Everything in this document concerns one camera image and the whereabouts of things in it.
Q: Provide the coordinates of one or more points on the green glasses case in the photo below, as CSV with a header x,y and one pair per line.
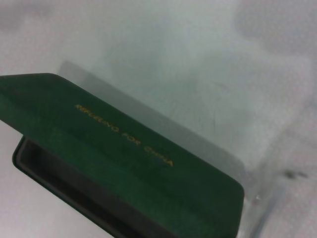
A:
x,y
99,148

